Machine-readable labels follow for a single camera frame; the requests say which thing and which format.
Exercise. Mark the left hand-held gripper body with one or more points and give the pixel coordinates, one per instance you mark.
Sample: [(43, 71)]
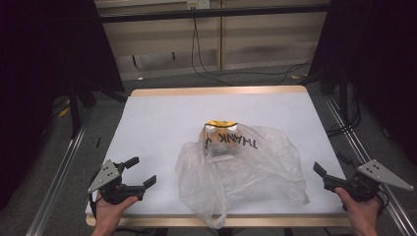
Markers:
[(104, 175)]

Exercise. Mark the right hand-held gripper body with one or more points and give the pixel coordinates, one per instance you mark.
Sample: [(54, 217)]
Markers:
[(377, 173)]

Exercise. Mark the clear plastic bag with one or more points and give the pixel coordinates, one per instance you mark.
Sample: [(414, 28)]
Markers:
[(249, 173)]

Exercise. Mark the person's left hand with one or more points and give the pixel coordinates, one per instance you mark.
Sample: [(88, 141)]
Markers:
[(108, 213)]

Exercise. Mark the person's right hand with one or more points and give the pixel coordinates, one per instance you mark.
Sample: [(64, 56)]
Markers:
[(362, 213)]

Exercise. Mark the small black stick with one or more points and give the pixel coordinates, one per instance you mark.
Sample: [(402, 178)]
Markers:
[(98, 142)]

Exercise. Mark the white table mat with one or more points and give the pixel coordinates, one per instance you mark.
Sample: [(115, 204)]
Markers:
[(157, 131)]

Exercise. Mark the black metal stand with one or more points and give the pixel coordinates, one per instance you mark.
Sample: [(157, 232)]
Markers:
[(75, 111), (343, 98)]

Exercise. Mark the black curtain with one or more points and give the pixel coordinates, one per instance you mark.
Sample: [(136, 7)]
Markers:
[(377, 59), (39, 65)]

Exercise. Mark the wooden table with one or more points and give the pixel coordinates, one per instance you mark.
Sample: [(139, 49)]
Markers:
[(216, 90)]

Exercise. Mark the black horizontal bar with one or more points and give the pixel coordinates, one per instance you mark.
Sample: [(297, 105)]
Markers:
[(213, 13)]

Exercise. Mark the aluminium floor rail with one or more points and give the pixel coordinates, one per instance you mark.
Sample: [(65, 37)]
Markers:
[(55, 183), (370, 157)]

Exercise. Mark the white wall power outlet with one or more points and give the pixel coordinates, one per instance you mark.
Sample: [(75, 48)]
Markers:
[(198, 4)]

